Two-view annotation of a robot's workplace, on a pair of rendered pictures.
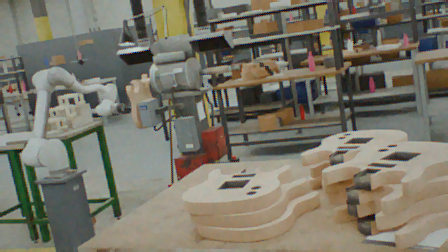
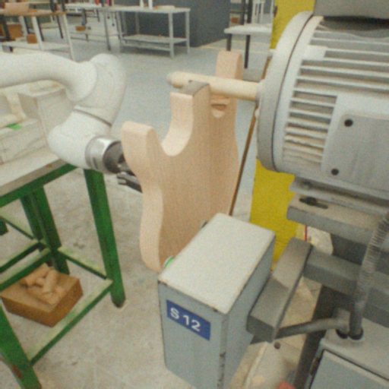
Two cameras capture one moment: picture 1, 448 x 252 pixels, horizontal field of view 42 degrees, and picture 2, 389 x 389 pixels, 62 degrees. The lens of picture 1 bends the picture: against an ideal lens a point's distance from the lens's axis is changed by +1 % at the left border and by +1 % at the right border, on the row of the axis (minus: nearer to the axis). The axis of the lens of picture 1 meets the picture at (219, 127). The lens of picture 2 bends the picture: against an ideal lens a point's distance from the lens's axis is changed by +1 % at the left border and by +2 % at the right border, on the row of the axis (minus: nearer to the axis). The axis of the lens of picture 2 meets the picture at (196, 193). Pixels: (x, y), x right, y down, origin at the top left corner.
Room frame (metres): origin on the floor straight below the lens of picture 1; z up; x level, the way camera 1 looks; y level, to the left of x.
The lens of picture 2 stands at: (4.17, 0.50, 1.42)
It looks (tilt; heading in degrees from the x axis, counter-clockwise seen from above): 33 degrees down; 9
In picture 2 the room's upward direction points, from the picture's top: straight up
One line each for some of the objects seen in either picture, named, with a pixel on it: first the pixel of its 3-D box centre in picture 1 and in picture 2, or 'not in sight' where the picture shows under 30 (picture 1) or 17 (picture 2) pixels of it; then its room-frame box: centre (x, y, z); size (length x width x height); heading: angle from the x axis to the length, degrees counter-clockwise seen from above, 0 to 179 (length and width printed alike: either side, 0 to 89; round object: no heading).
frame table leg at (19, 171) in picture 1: (24, 194); not in sight; (4.92, 1.76, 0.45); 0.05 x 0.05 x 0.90; 68
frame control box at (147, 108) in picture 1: (159, 114); (266, 322); (4.48, 0.44, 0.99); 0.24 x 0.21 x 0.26; 68
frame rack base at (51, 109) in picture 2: (74, 115); (35, 109); (5.23, 1.28, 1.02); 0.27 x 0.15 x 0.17; 68
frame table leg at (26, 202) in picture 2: not in sight; (29, 203); (5.38, 1.58, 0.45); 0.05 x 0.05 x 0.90; 68
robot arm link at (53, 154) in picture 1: (54, 153); not in sight; (4.26, 1.24, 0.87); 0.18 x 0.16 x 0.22; 60
